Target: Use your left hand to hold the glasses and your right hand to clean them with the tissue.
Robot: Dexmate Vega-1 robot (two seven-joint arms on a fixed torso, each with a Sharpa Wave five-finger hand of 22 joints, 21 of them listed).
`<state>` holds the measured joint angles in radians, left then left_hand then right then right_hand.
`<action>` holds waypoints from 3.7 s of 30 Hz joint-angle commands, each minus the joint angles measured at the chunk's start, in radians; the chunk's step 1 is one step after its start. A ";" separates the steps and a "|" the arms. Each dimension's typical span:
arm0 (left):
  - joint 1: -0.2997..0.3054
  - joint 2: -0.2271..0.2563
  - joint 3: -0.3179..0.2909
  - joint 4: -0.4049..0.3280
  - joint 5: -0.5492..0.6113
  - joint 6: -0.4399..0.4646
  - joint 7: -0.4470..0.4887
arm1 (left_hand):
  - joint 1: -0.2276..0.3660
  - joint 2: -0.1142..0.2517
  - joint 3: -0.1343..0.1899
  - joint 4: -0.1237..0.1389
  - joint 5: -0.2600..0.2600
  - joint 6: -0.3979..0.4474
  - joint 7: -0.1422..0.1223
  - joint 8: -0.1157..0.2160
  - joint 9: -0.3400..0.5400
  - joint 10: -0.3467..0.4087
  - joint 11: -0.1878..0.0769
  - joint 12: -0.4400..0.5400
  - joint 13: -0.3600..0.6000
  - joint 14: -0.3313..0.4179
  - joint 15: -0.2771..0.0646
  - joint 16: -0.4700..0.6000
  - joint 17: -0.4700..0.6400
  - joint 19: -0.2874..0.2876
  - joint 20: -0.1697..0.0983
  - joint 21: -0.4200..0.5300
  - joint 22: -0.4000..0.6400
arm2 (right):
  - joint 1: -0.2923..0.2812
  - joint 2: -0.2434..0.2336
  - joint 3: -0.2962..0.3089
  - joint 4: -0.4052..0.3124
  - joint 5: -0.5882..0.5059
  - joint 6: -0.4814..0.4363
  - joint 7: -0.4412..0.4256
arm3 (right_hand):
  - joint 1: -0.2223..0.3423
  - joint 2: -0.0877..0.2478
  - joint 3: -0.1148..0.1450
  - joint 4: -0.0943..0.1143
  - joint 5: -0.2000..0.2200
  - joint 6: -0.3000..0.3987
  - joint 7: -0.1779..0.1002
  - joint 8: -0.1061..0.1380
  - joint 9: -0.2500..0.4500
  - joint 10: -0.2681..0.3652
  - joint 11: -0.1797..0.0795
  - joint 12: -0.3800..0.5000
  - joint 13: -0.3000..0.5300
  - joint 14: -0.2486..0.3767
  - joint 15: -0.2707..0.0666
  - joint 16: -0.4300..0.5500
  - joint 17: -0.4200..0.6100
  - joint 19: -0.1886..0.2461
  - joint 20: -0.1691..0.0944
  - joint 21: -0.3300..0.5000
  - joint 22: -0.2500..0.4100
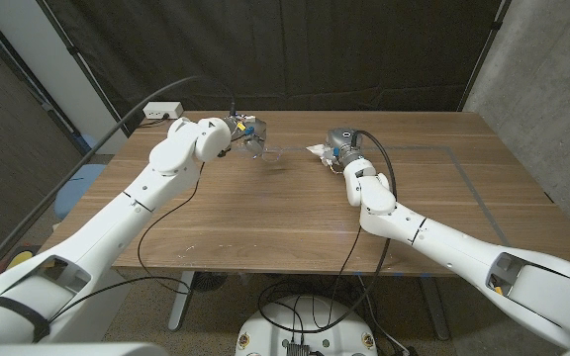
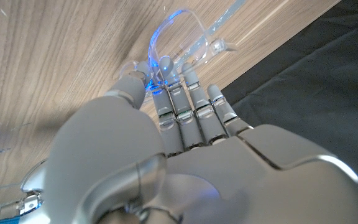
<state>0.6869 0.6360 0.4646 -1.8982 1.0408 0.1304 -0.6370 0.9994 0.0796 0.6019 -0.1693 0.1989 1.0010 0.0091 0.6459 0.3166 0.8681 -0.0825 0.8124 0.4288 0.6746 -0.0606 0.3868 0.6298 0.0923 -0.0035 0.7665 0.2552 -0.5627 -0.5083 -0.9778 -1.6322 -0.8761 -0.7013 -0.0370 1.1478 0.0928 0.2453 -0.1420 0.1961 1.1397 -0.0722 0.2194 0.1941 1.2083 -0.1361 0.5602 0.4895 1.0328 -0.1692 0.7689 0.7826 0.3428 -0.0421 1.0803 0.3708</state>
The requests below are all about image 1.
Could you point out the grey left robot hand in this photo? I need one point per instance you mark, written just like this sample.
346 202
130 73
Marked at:
253 131

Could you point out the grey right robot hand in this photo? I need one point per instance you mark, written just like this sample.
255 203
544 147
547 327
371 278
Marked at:
344 143

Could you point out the white tissue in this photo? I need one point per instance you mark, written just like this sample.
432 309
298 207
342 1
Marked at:
317 148

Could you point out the clear plastic safety glasses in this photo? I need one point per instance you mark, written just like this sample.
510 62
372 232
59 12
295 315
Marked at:
271 157

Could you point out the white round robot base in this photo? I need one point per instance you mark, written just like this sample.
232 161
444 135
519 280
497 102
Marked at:
310 326

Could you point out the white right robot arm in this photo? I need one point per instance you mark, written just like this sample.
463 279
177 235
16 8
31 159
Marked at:
463 247

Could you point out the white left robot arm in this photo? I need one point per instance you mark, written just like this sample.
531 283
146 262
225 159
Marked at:
117 217

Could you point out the black backdrop curtain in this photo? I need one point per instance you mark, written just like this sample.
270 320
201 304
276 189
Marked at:
285 49

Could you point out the white power outlet box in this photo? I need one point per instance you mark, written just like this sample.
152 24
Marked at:
162 110

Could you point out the black round fan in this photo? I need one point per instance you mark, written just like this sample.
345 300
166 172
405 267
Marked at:
209 281

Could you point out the black backdrop stand pole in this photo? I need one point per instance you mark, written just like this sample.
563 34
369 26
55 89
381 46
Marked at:
82 62
483 52

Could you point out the white table leg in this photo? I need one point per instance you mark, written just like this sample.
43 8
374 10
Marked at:
181 301

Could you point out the light blue round stool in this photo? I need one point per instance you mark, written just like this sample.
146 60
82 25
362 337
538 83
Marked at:
74 190

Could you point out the grey table leg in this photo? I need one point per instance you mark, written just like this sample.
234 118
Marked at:
436 311

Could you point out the yellow and black floor object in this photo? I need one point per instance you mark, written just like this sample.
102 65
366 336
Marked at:
20 258

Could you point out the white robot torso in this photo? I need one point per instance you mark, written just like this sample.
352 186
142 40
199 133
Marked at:
67 350

